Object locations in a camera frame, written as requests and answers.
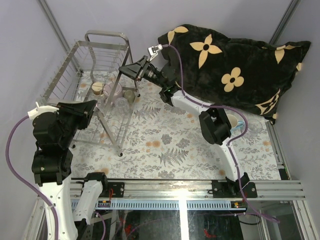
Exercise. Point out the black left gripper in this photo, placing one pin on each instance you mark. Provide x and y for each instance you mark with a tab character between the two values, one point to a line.
85	108

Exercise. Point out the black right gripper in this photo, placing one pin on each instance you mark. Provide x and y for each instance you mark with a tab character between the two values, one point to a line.
138	70

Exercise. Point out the olive green ceramic mug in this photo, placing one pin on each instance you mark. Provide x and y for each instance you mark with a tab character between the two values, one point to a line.
130	96

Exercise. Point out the clear glass tumbler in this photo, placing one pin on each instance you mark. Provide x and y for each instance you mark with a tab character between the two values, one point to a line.
122	105

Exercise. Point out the steel two-tier dish rack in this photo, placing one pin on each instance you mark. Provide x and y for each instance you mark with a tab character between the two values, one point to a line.
97	58

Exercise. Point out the light blue ceramic mug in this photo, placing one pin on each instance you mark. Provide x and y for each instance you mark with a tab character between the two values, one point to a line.
234	122

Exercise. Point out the clear faceted drinking glass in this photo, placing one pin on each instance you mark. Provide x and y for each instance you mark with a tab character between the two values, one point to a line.
254	126

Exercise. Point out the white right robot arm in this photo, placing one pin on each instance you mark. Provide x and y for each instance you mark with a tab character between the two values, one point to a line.
215	125

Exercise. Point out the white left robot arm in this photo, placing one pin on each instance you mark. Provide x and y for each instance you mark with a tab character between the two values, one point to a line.
52	173

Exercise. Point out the floral patterned table mat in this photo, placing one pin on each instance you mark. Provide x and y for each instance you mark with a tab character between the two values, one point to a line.
165	142

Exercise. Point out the black floral plush pillow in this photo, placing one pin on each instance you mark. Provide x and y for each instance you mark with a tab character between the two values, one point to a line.
245	74

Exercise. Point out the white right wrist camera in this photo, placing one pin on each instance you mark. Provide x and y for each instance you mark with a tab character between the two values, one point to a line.
153	51

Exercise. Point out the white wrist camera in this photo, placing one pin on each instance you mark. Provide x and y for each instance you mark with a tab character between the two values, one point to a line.
153	51
38	110

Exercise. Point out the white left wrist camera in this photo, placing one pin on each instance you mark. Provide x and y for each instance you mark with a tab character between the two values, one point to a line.
38	110

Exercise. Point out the aluminium front rail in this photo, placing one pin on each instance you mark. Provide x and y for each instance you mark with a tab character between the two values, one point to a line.
141	194

